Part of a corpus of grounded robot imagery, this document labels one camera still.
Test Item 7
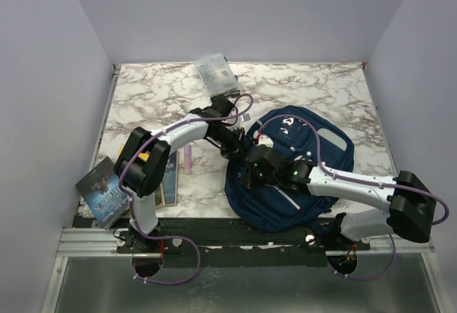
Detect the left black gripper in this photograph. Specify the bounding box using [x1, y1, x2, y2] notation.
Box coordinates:
[209, 125, 247, 167]

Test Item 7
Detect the navy blue student backpack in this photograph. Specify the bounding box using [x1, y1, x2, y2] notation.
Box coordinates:
[224, 106, 355, 233]

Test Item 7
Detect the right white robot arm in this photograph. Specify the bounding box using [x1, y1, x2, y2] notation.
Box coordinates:
[243, 144, 436, 250]

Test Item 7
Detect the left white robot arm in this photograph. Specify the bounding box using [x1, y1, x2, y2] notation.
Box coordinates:
[114, 94, 253, 252]

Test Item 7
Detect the clear plastic pencil case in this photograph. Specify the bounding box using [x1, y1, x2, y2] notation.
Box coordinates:
[194, 53, 238, 98]

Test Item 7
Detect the blue landscape book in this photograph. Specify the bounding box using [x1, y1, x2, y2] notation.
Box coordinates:
[162, 151, 179, 206]

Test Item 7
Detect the yellow notebook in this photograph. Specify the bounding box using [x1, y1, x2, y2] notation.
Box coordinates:
[119, 146, 149, 162]

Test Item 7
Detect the dark fantasy book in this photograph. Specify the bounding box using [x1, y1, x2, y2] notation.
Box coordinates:
[75, 156, 129, 229]

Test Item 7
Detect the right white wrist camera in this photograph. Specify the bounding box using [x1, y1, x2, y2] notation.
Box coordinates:
[254, 134, 274, 148]

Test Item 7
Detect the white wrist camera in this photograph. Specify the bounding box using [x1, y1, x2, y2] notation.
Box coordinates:
[254, 134, 274, 148]
[228, 113, 251, 129]

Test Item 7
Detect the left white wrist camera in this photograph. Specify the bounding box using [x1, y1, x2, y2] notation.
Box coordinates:
[228, 113, 251, 129]

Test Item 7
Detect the black metal base rail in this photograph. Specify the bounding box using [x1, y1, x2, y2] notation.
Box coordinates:
[58, 218, 374, 275]

